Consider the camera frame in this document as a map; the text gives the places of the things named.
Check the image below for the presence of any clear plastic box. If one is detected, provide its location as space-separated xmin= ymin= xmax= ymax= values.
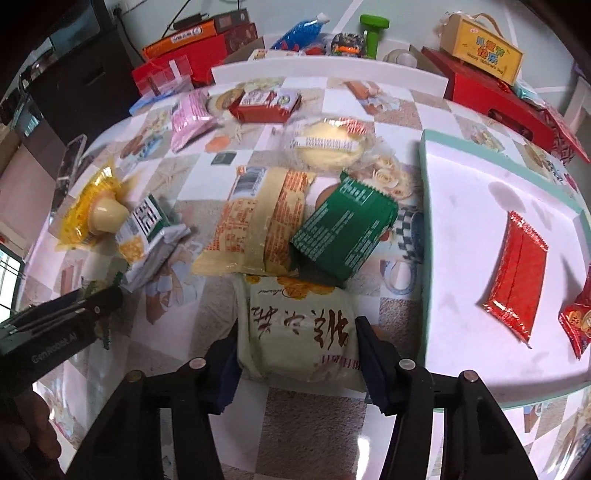
xmin=134 ymin=55 xmax=195 ymax=96

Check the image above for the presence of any large red gift box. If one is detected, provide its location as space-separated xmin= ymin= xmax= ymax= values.
xmin=131 ymin=22 xmax=259 ymax=88

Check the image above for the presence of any cream snack packet brown script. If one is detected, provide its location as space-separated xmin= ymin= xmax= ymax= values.
xmin=233 ymin=274 xmax=370 ymax=393

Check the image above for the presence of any round cake in clear packet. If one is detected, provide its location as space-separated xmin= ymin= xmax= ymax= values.
xmin=279 ymin=115 xmax=384 ymax=178

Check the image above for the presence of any orange beige barcode snack packet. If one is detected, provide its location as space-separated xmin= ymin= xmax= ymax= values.
xmin=191 ymin=166 xmax=319 ymax=278

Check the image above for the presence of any green dumbbell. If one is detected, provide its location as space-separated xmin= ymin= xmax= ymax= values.
xmin=360 ymin=14 xmax=391 ymax=60

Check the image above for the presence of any plain red snack packet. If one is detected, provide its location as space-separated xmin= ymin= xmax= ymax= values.
xmin=480 ymin=211 xmax=550 ymax=343

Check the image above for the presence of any silver green yellow snack packet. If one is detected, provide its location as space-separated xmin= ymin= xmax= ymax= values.
xmin=115 ymin=196 xmax=192 ymax=292

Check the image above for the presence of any red snack box white label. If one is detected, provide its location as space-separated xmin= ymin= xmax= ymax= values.
xmin=228 ymin=88 xmax=303 ymax=124

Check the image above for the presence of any blue bead bottle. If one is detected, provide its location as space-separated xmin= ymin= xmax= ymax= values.
xmin=270 ymin=13 xmax=331 ymax=51

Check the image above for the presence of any red patterned packet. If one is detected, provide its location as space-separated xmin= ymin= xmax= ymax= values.
xmin=536 ymin=105 xmax=591 ymax=165

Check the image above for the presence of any brown cardboard box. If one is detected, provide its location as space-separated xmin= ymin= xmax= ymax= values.
xmin=225 ymin=37 xmax=267 ymax=64

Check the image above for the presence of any black cabinet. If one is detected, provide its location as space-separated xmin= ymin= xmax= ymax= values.
xmin=25 ymin=41 xmax=136 ymax=141

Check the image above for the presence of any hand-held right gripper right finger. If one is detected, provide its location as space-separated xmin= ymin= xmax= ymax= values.
xmin=355 ymin=318 xmax=541 ymax=480

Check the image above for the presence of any clear tape roll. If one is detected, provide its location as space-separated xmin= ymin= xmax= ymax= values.
xmin=385 ymin=48 xmax=417 ymax=66

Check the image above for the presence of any dark brown carton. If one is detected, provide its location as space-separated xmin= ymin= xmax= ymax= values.
xmin=212 ymin=9 xmax=251 ymax=34

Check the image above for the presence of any flat red box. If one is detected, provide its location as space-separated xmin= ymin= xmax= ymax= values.
xmin=422 ymin=46 xmax=555 ymax=154

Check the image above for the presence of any pink snack packet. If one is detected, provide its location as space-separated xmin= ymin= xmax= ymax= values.
xmin=170 ymin=90 xmax=218 ymax=154

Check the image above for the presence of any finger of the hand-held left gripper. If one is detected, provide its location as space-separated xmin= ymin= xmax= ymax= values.
xmin=9 ymin=286 xmax=124 ymax=330

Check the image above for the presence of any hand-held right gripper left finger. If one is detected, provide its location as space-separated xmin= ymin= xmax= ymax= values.
xmin=60 ymin=323 xmax=241 ymax=480

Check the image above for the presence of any yellow gift box with handle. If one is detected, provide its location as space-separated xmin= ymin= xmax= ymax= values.
xmin=438 ymin=13 xmax=525 ymax=86

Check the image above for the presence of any printed checkered tablecloth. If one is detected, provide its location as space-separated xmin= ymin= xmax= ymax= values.
xmin=18 ymin=76 xmax=591 ymax=480

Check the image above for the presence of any person's left hand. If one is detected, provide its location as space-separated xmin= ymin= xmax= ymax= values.
xmin=0 ymin=392 xmax=63 ymax=467

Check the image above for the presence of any yellow jelly cup packet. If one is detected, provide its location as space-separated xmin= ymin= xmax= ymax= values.
xmin=58 ymin=167 xmax=131 ymax=251

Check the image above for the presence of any red yellow printed snack packet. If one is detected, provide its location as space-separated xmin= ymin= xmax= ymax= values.
xmin=558 ymin=268 xmax=591 ymax=361

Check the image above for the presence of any bag of colourful toys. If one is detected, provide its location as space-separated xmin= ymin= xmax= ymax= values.
xmin=330 ymin=32 xmax=369 ymax=59

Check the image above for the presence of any dark green snack packet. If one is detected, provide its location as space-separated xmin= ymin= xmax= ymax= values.
xmin=290 ymin=171 xmax=400 ymax=289

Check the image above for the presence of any orange carton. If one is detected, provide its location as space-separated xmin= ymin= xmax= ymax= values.
xmin=142 ymin=21 xmax=219 ymax=59

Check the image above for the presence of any white tray teal edge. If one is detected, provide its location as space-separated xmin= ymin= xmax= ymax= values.
xmin=418 ymin=129 xmax=591 ymax=411

